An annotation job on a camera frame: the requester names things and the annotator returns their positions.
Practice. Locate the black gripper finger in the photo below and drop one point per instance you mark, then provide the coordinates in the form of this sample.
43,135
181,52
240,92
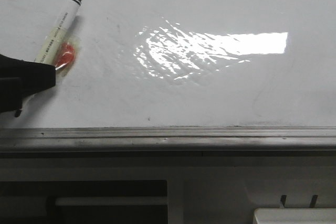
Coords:
21,79

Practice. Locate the red tab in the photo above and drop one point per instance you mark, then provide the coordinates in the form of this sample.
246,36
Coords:
66,55

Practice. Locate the white whiteboard marker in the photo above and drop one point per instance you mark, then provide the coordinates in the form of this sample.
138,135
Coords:
54,39

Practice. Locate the white horizontal bar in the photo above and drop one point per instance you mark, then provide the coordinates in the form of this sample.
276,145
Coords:
111,201

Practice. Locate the white box corner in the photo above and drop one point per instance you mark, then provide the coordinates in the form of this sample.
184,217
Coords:
295,215

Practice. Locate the aluminium whiteboard frame rail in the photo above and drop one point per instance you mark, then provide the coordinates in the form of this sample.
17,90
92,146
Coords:
63,141

